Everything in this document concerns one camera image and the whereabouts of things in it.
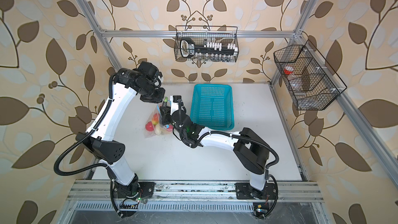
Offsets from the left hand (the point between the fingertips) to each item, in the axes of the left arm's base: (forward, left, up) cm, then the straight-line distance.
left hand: (163, 98), depth 74 cm
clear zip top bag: (-3, +9, -23) cm, 25 cm away
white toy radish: (-5, +7, -25) cm, 27 cm away
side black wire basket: (+8, -72, +5) cm, 72 cm away
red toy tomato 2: (-12, -4, -9) cm, 15 cm away
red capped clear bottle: (+18, -65, +4) cm, 67 cm away
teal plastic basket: (+18, -25, -30) cm, 43 cm away
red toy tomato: (-3, +13, -24) cm, 27 cm away
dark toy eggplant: (-1, -1, -2) cm, 2 cm away
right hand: (-3, +1, -4) cm, 5 cm away
